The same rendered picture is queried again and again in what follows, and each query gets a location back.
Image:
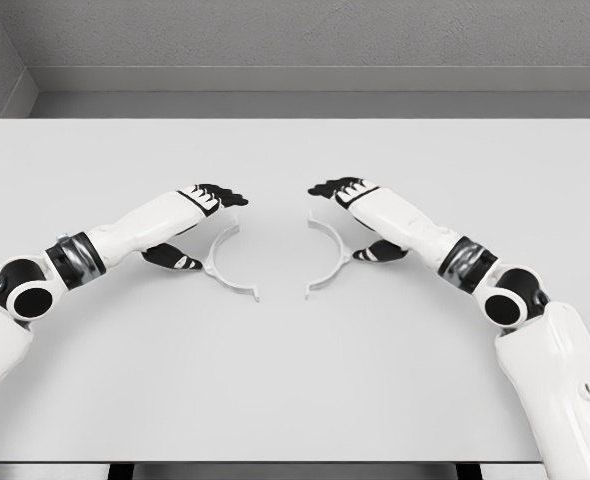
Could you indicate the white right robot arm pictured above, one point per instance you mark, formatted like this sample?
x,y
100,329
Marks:
x,y
540,350

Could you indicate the left robot hand striped fingers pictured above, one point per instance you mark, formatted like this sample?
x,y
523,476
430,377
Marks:
x,y
175,212

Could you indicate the thin white pipe clamp half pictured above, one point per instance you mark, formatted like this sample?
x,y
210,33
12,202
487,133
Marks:
x,y
230,287
331,276

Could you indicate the right robot hand striped fingers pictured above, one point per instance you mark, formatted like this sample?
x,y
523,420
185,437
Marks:
x,y
382,212

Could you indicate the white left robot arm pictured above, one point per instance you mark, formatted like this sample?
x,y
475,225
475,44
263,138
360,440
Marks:
x,y
75,255

